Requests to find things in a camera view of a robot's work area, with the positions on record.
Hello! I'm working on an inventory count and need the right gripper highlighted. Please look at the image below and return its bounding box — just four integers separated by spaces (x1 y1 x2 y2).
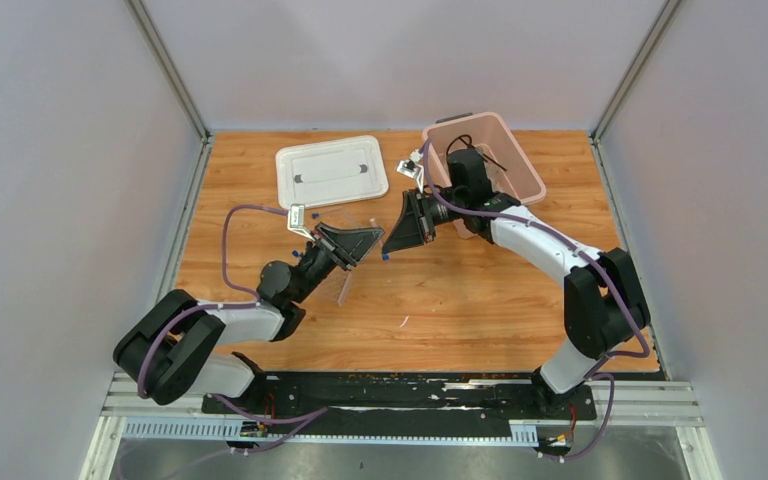
382 187 467 252

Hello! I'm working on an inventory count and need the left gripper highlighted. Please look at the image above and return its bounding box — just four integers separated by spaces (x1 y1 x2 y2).
292 222 386 305

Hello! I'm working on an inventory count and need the clear test tube rack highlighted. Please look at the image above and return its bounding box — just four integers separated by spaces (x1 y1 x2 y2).
329 271 353 307

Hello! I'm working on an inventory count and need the black metal tripod stand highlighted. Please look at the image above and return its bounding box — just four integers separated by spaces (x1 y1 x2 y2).
445 134 507 172

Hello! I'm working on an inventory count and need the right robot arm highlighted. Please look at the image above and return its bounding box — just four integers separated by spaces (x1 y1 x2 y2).
382 145 652 418

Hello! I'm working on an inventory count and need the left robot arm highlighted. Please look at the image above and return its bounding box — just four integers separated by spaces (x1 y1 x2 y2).
112 223 384 413

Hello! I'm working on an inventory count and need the white plastic lid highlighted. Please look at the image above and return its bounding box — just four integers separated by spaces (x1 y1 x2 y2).
275 135 389 209

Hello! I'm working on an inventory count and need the pink plastic bin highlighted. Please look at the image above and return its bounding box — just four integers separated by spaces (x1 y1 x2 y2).
422 112 547 206

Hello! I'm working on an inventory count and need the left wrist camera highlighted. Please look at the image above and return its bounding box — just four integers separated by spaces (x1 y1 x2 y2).
286 204 314 241

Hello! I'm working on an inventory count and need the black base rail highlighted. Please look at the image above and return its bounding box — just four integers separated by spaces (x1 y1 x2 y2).
201 371 597 438

